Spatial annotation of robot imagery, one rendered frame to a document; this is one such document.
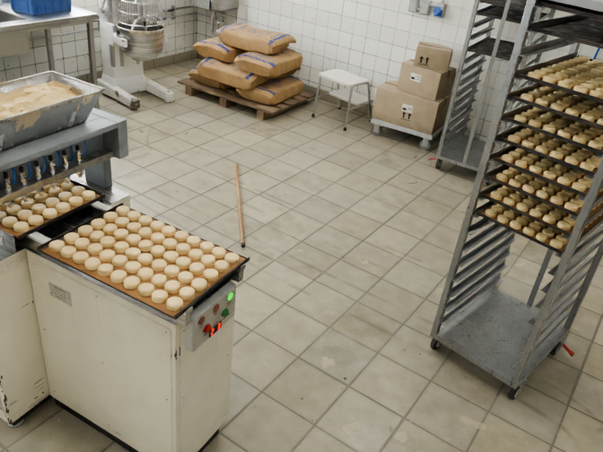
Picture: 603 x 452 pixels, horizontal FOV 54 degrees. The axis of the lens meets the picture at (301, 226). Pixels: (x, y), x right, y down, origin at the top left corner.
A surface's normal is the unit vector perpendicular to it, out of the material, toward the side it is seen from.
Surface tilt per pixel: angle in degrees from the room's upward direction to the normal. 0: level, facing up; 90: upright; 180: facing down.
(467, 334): 0
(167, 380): 90
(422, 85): 91
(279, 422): 0
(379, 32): 90
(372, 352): 0
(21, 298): 90
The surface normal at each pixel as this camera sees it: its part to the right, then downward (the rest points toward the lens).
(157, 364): -0.49, 0.40
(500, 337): 0.11, -0.85
